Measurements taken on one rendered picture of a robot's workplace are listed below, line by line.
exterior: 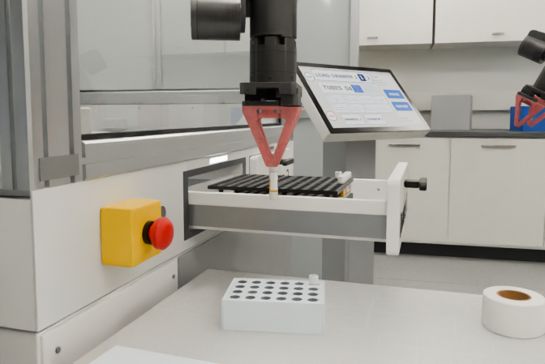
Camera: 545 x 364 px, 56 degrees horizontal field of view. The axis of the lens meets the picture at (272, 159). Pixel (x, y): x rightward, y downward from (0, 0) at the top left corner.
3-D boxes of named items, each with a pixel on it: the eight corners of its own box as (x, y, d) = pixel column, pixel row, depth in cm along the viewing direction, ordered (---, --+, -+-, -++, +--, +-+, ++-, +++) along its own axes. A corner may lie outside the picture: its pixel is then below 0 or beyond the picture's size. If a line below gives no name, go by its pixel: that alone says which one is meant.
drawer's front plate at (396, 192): (406, 217, 101) (408, 161, 100) (398, 256, 73) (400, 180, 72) (397, 216, 101) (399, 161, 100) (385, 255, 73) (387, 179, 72)
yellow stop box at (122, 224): (167, 254, 67) (166, 199, 66) (137, 269, 60) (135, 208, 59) (133, 250, 68) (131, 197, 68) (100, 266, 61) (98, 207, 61)
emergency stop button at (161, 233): (177, 246, 65) (176, 214, 64) (160, 254, 61) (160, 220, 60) (156, 244, 65) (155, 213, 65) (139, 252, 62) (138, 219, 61)
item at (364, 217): (396, 211, 99) (397, 180, 99) (386, 242, 75) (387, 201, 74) (208, 201, 111) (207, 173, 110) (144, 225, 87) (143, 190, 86)
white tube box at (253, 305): (324, 308, 69) (324, 280, 69) (323, 335, 61) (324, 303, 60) (233, 304, 70) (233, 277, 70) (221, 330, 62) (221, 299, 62)
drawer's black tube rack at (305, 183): (353, 211, 98) (353, 177, 97) (336, 231, 81) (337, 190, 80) (243, 205, 104) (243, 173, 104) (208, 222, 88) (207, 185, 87)
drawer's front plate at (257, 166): (291, 188, 140) (291, 148, 139) (257, 207, 112) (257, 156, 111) (285, 188, 140) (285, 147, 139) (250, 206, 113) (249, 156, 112)
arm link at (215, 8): (285, -57, 64) (278, 4, 71) (190, -61, 63) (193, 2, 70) (294, -4, 57) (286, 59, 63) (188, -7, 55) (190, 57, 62)
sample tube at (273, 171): (279, 199, 64) (279, 161, 64) (277, 200, 63) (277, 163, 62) (269, 198, 64) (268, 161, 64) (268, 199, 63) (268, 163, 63)
